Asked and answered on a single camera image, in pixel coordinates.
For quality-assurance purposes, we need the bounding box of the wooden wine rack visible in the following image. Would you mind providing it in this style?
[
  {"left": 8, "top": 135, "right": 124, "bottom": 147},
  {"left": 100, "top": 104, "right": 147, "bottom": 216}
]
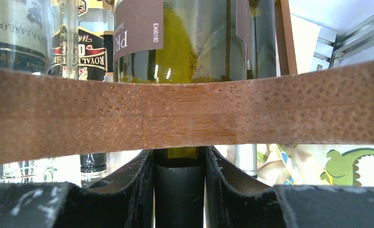
[{"left": 0, "top": 0, "right": 374, "bottom": 167}]

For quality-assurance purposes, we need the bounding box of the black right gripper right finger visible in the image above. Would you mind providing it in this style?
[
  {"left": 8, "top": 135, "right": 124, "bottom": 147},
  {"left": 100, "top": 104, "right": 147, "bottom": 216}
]
[{"left": 205, "top": 146, "right": 374, "bottom": 228}]

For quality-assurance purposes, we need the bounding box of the green wine bottle grey capsule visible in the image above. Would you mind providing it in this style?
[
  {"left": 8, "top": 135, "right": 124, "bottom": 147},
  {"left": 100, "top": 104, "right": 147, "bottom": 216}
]
[{"left": 0, "top": 0, "right": 50, "bottom": 74}]

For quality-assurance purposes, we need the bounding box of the green wine bottle dark label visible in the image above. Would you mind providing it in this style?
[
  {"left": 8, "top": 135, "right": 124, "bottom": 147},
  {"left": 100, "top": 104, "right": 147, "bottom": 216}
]
[{"left": 235, "top": 144, "right": 258, "bottom": 179}]

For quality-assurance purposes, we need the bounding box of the clear whisky bottle black label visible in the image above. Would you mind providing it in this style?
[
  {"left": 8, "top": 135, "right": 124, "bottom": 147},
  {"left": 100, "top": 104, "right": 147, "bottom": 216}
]
[{"left": 49, "top": 0, "right": 115, "bottom": 188}]

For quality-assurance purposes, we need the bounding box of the clear glass bottle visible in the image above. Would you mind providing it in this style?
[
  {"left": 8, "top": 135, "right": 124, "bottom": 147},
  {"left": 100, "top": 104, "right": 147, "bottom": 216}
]
[{"left": 0, "top": 0, "right": 80, "bottom": 184}]

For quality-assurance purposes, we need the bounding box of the dinosaur print cloth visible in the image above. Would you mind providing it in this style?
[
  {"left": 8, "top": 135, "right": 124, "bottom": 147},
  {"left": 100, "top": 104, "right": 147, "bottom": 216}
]
[{"left": 257, "top": 143, "right": 374, "bottom": 187}]

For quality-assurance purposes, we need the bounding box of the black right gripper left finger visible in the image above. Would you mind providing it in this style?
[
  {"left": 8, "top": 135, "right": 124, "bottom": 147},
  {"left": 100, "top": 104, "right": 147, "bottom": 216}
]
[{"left": 0, "top": 150, "right": 153, "bottom": 228}]

